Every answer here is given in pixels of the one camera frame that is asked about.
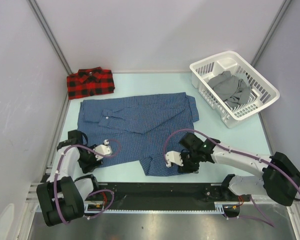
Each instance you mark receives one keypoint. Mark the white plastic basket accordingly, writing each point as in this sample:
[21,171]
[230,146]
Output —
[262,96]

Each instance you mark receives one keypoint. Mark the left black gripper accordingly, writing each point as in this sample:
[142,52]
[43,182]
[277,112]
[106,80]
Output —
[91,166]

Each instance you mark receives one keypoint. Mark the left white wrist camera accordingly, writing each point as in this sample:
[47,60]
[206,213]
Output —
[103,150]

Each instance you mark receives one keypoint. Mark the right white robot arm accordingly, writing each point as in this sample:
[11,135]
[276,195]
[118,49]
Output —
[272,175]

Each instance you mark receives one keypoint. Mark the white slotted cable duct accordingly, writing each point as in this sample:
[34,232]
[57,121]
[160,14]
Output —
[203,207]

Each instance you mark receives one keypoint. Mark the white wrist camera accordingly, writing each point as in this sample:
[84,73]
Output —
[173,158]
[103,150]

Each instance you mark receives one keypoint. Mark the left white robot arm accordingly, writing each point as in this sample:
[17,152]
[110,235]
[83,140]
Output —
[62,196]

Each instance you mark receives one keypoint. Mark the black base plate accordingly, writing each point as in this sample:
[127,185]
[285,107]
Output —
[141,193]

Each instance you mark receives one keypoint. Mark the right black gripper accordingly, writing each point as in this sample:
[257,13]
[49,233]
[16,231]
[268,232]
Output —
[187,169]

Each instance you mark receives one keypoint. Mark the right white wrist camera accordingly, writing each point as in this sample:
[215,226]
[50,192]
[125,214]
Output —
[173,158]

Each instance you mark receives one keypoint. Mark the grey shirt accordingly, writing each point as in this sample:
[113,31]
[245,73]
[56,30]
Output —
[233,89]

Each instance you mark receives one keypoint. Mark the blue checked shirt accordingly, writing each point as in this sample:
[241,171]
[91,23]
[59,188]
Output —
[143,125]

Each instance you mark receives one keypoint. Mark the red black plaid shirt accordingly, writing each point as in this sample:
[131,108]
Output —
[90,82]

